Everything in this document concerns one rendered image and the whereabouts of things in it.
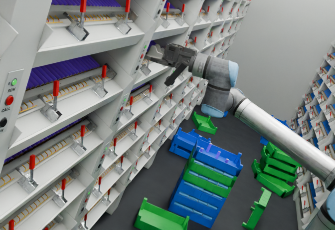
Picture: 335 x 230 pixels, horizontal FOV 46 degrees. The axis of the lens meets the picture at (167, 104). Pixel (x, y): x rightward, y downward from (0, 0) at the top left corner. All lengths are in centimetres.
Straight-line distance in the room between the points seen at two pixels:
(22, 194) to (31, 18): 50
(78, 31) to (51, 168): 43
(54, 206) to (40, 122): 49
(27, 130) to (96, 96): 34
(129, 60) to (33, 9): 68
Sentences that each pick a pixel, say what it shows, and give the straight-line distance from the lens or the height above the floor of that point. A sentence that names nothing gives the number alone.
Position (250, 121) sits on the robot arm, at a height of 95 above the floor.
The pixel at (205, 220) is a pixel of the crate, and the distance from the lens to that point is 263.
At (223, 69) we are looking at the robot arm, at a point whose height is 111.
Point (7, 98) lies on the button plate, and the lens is 70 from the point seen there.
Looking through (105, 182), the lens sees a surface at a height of 36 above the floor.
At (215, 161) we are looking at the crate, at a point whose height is 44.
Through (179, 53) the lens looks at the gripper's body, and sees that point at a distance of 151.
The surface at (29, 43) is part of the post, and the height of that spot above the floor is 117.
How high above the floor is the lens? 136
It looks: 18 degrees down
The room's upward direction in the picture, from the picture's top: 23 degrees clockwise
